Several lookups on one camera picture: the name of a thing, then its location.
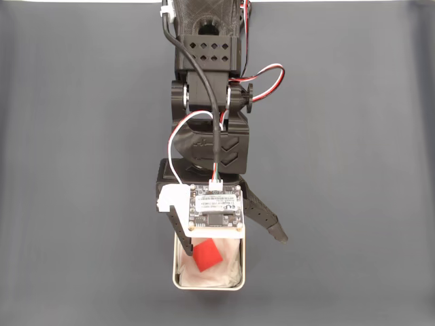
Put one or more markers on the red cube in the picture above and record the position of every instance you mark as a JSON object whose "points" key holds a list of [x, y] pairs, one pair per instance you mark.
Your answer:
{"points": [[207, 254]]}

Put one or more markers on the square metal box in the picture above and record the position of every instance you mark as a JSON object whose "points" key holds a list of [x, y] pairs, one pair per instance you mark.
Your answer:
{"points": [[174, 271]]}

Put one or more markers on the white cloth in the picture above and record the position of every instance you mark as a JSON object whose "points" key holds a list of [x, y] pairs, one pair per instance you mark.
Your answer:
{"points": [[217, 276]]}

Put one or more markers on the dark grey table mat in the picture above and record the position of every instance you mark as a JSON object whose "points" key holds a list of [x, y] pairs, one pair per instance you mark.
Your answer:
{"points": [[68, 136]]}

